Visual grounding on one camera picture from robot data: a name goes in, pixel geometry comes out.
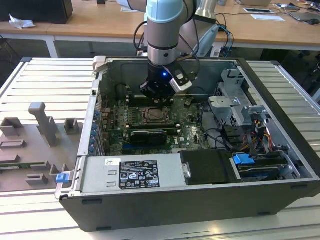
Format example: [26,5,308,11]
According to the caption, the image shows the silver drive cage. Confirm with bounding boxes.
[207,68,275,127]

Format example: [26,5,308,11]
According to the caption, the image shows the pale blue teach pendant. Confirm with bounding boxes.
[197,24,221,57]

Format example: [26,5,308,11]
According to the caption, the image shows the silver power supply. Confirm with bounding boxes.
[71,152,192,194]

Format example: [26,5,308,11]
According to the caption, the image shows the metal socket cover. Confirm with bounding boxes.
[142,107,173,123]

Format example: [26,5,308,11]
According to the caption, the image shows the flat tablet device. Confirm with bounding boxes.
[243,7,274,15]
[120,6,147,13]

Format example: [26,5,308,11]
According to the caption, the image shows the blue case latch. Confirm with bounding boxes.
[56,173,69,185]

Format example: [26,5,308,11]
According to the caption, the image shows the black plastic shroud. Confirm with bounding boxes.
[179,149,243,186]

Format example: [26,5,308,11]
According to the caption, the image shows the wooden desk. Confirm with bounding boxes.
[47,0,320,52]
[0,21,55,59]

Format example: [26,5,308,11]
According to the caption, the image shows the hard disk blue carrier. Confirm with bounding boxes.
[230,153,288,183]

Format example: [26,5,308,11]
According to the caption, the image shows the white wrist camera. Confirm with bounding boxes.
[169,68,193,95]

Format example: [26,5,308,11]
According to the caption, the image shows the blue expansion slot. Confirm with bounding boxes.
[121,141,141,154]

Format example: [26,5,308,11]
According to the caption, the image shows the black PC case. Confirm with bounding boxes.
[55,56,320,232]

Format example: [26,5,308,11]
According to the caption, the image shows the black box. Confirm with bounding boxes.
[0,0,74,25]

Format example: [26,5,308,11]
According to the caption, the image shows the silver CPU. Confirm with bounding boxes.
[148,110,167,120]

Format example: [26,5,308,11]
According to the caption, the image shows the blue cable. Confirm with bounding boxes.
[219,23,235,59]

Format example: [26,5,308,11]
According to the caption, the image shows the crumpled white paper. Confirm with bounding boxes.
[8,13,36,31]

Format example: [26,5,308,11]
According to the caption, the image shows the CPU socket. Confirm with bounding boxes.
[140,105,175,125]

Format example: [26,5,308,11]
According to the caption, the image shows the grey parts rack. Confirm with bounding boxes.
[0,101,85,194]

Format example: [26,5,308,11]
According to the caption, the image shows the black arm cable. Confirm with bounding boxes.
[133,21,149,54]

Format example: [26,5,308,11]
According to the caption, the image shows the orange yellow power wires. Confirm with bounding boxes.
[252,119,274,152]

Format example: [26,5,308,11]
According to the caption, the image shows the white paper sheet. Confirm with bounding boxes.
[250,13,286,22]

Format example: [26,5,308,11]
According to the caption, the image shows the grey laptop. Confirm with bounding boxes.
[289,10,320,24]

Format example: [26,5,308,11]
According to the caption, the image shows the green motherboard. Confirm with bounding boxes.
[99,96,210,155]

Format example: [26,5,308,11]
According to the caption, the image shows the cardboard box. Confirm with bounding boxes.
[239,0,272,8]

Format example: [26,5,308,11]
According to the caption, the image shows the green RAM stick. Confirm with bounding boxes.
[0,161,48,171]

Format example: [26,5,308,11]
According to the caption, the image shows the black graphics card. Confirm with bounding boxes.
[129,128,168,147]

